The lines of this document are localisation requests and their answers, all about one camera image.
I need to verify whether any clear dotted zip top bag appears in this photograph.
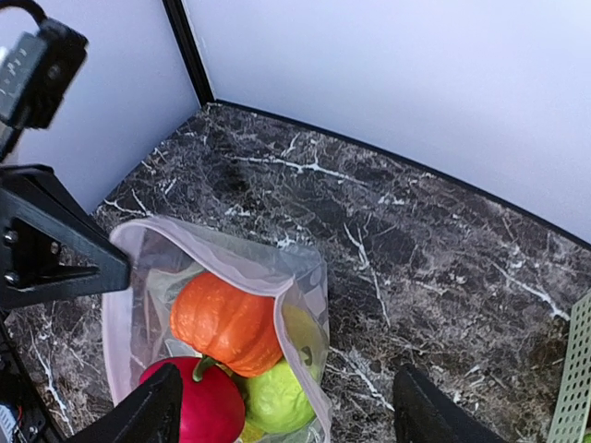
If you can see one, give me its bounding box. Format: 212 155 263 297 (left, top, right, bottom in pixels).
102 216 332 442

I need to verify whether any orange pumpkin toy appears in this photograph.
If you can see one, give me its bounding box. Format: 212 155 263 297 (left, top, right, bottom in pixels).
170 272 283 377

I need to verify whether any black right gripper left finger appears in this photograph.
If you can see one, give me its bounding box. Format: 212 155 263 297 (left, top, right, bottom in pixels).
69 364 183 443

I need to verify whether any green wrinkled fruit toy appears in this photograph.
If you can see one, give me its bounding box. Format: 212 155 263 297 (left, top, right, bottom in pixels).
235 358 316 434

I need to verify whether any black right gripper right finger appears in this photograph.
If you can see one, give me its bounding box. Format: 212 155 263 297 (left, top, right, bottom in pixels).
392 364 502 443

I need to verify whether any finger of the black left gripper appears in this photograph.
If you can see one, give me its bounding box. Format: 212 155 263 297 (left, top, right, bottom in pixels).
1 165 130 277

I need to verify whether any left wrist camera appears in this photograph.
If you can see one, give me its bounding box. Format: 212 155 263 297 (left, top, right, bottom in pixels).
1 1 89 160

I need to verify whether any black corner frame post left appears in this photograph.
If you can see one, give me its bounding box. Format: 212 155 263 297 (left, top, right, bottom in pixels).
162 0 215 107

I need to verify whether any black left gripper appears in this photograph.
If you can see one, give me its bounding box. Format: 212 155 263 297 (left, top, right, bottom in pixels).
1 217 130 442

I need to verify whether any green perforated plastic basket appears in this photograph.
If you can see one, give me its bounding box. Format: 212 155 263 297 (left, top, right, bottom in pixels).
547 293 590 442

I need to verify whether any napa cabbage toy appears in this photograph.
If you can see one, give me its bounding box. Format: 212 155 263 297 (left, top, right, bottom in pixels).
239 304 330 443

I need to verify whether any red tomato toy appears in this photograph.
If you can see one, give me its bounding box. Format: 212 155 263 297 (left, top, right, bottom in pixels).
139 356 246 443

